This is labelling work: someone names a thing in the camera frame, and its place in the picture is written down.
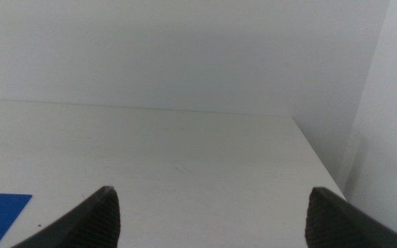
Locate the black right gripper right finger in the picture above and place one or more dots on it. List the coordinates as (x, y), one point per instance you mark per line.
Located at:
(333, 227)

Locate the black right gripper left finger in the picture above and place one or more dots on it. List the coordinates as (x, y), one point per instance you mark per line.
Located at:
(95, 224)

